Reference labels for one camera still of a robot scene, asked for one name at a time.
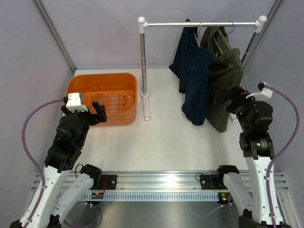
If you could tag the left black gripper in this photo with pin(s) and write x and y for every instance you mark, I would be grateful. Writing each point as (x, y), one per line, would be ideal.
(95, 119)

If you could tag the navy blue shorts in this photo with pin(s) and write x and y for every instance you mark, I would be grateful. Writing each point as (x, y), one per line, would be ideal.
(191, 66)

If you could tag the beige hanger with metal hook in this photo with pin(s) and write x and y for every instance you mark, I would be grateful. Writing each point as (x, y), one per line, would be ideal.
(197, 34)

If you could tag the olive green shorts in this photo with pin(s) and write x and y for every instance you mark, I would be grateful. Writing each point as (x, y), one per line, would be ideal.
(225, 73)

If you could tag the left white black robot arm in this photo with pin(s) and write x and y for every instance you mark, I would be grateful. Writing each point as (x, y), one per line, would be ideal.
(47, 210)

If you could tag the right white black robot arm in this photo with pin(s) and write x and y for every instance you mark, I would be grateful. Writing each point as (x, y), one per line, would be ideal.
(258, 208)

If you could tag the orange plastic basket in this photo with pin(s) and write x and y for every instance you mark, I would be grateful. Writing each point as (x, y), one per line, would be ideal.
(116, 91)

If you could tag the white metal clothes rack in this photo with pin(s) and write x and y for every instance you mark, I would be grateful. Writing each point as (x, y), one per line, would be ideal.
(258, 25)

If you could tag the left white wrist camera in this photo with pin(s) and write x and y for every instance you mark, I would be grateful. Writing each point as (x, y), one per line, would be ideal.
(75, 103)

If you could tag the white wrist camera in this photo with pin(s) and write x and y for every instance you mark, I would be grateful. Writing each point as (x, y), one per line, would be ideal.
(75, 103)
(263, 92)

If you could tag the aluminium mounting rail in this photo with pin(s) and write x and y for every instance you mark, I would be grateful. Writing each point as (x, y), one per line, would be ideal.
(154, 186)

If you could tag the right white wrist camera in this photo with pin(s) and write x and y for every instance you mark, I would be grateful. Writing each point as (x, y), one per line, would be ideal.
(263, 92)

